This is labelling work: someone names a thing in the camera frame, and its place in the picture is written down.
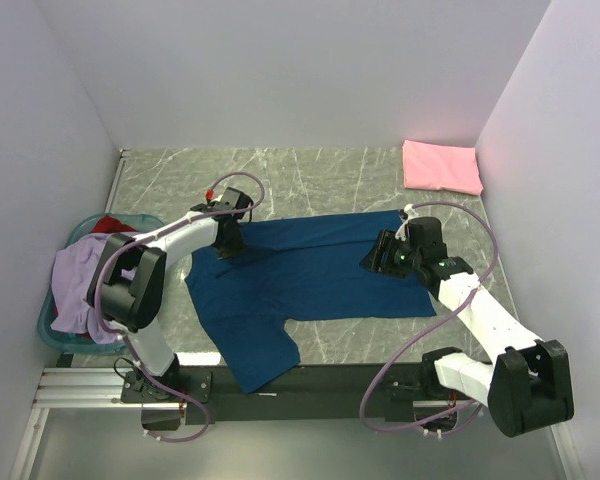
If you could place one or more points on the folded pink t shirt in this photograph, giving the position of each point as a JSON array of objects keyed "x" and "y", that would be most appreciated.
[{"x": 440, "y": 168}]

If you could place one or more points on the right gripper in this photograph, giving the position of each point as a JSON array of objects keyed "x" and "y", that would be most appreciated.
[{"x": 386, "y": 241}]

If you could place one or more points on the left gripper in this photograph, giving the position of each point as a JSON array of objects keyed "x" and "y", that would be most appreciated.
[{"x": 228, "y": 252}]

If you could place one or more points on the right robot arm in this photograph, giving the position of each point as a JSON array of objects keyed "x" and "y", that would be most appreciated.
[{"x": 525, "y": 384}]

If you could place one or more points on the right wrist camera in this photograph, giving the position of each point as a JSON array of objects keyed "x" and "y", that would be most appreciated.
[{"x": 421, "y": 233}]

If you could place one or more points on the lavender t shirt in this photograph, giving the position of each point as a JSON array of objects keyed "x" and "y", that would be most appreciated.
[{"x": 72, "y": 274}]

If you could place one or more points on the right aluminium rail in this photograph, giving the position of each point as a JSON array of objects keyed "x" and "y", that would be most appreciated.
[{"x": 478, "y": 450}]

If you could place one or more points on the black base beam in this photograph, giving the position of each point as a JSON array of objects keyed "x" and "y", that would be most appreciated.
[{"x": 311, "y": 392}]

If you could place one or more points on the blue t shirt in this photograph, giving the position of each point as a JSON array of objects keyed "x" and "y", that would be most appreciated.
[{"x": 305, "y": 269}]

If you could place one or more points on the red t shirt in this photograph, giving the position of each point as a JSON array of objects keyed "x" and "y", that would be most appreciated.
[{"x": 110, "y": 225}]

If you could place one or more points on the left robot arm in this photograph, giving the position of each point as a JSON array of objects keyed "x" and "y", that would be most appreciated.
[{"x": 127, "y": 286}]

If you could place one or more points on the teal laundry basket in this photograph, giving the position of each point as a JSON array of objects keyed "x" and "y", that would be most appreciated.
[{"x": 71, "y": 343}]

